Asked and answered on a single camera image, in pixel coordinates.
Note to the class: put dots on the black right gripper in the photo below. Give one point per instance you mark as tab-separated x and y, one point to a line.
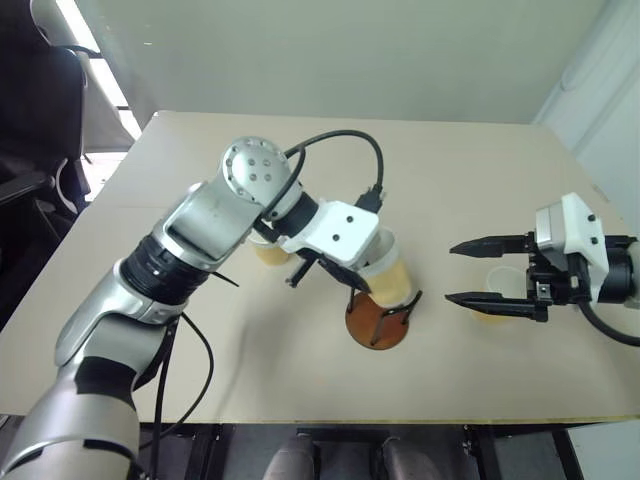
542	287

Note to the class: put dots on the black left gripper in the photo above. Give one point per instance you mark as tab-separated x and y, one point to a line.
316	258

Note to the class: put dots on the yellow and white paper cup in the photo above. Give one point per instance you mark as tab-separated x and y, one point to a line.
502	282
272	255
392	280

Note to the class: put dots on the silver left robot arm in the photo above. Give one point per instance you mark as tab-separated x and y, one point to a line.
200	220

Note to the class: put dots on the dark grey rounded shape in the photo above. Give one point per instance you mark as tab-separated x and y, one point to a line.
295	460

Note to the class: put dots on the black office chair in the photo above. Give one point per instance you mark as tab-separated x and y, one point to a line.
35	125

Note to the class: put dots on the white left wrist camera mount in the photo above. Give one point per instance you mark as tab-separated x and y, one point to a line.
340	230

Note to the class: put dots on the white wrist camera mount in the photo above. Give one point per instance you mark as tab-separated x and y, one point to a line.
575	225
340	230

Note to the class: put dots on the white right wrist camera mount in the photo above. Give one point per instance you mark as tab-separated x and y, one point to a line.
575	225

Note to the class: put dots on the black table frame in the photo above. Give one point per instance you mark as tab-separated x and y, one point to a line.
350	434

